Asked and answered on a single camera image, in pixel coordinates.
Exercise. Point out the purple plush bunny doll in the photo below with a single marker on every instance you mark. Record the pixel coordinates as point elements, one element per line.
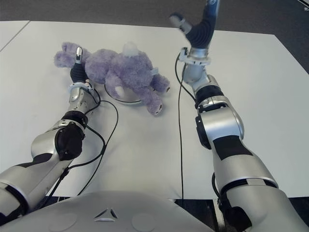
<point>125,70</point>

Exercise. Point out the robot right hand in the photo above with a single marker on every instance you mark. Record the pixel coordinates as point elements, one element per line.
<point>201,33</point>

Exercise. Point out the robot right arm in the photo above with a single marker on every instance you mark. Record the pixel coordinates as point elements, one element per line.
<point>224,135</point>

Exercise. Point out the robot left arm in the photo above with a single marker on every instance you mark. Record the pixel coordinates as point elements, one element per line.
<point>48,149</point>

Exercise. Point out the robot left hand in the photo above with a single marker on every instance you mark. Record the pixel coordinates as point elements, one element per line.
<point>77,72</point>

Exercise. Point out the grey robot torso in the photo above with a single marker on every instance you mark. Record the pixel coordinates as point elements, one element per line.
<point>144,212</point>

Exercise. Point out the white plate black rim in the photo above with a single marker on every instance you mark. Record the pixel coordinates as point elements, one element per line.
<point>125,97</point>

